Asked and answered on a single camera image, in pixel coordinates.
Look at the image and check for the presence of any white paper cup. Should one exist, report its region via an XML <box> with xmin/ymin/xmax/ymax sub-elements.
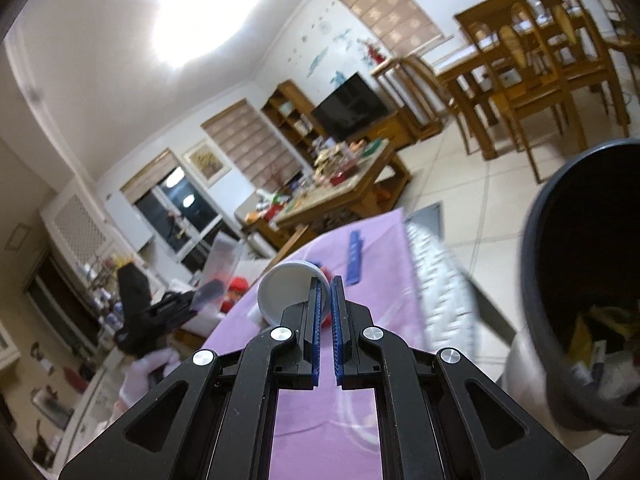
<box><xmin>257</xmin><ymin>260</ymin><xmax>330</xmax><ymax>325</ymax></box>

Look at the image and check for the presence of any dark grey trash bin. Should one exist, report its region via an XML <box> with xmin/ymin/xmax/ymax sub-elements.
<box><xmin>520</xmin><ymin>139</ymin><xmax>639</xmax><ymax>434</ymax></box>

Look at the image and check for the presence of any left white gloved hand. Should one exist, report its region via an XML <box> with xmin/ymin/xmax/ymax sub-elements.
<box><xmin>110</xmin><ymin>348</ymin><xmax>181</xmax><ymax>424</ymax></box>

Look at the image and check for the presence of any purple tablecloth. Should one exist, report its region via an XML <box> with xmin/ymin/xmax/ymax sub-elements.
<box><xmin>196</xmin><ymin>206</ymin><xmax>432</xmax><ymax>480</ymax></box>

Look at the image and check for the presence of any small framed flower picture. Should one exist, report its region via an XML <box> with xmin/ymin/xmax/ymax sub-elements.
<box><xmin>183</xmin><ymin>140</ymin><xmax>231</xmax><ymax>188</ymax></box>

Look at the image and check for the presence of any blue comb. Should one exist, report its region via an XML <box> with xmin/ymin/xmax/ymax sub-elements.
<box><xmin>345</xmin><ymin>230</ymin><xmax>362</xmax><ymax>286</ymax></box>

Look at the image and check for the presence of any wooden bookshelf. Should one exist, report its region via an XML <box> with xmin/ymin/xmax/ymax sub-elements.
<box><xmin>260</xmin><ymin>79</ymin><xmax>328</xmax><ymax>166</ymax></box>

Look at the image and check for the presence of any wooden coffee table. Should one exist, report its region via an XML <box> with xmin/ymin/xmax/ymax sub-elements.
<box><xmin>242</xmin><ymin>141</ymin><xmax>412</xmax><ymax>250</ymax></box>

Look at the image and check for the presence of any black flat television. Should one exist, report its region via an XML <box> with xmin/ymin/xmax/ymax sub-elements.
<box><xmin>311</xmin><ymin>73</ymin><xmax>390</xmax><ymax>142</ymax></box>

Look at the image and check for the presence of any round ceiling lamp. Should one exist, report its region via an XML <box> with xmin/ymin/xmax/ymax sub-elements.
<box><xmin>149</xmin><ymin>0</ymin><xmax>266</xmax><ymax>70</ymax></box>

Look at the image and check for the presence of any wooden plant stand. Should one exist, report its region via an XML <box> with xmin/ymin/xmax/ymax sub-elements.
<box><xmin>370</xmin><ymin>58</ymin><xmax>442</xmax><ymax>141</ymax></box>

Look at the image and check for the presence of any wooden dining chair front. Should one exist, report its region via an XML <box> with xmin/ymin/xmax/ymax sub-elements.
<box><xmin>454</xmin><ymin>0</ymin><xmax>587</xmax><ymax>183</ymax></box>

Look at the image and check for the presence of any wooden dining table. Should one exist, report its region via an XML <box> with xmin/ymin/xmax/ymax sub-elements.
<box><xmin>434</xmin><ymin>8</ymin><xmax>639</xmax><ymax>160</ymax></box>

